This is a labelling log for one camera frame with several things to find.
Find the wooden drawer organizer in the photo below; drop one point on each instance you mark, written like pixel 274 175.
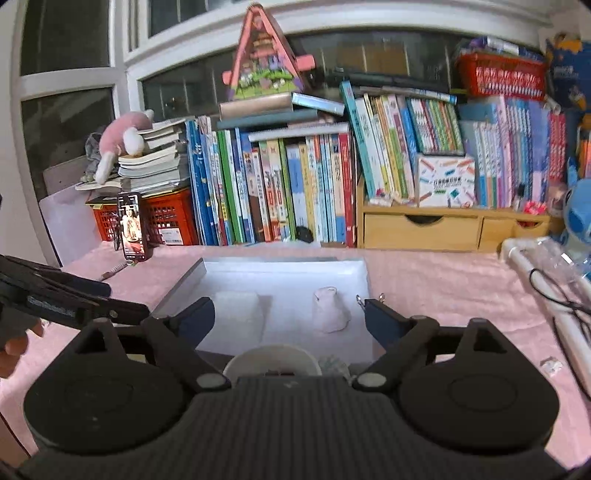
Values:
pixel 401 227

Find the blue cartoon bag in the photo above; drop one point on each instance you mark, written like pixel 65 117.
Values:
pixel 570 70

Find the white board leaning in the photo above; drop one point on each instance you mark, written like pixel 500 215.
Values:
pixel 70 224

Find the white pvc pipe frame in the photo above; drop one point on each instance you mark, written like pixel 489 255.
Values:
pixel 564 287

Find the red plastic crate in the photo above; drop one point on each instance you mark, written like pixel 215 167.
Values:
pixel 169 218

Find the white foam block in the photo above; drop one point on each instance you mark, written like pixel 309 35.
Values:
pixel 238 324

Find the blue Stitch plush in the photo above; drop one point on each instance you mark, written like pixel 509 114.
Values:
pixel 570 202

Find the pink white plush toy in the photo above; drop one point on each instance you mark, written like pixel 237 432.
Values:
pixel 122 137

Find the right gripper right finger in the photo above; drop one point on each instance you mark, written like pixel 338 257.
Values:
pixel 404 340

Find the stack of books on crate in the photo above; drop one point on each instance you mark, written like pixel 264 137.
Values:
pixel 162 166

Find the smartphone on stand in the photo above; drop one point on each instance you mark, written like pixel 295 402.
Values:
pixel 132 227

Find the grey cloth toy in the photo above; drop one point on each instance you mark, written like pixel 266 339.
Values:
pixel 93 156

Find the black binder clip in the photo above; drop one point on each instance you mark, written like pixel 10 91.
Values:
pixel 362 302

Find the person's left hand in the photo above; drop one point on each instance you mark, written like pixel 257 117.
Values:
pixel 11 354

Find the red basket on books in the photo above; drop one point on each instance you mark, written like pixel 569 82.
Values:
pixel 488 74

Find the pink triangular toy house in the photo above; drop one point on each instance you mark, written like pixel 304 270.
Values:
pixel 264 62

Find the pink tablecloth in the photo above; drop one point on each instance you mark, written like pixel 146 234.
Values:
pixel 450 287

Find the white shallow box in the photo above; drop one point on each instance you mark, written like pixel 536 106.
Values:
pixel 285 287

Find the small white plush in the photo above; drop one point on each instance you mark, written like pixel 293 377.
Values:
pixel 329 312

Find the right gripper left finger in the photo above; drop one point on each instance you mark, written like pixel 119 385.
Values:
pixel 174 341

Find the paper cup with yellow drawing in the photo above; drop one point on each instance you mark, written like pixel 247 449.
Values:
pixel 276 359

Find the row of children's books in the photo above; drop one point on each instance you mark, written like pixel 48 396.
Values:
pixel 286 168

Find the white patterned card box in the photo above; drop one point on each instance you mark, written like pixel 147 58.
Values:
pixel 446 181

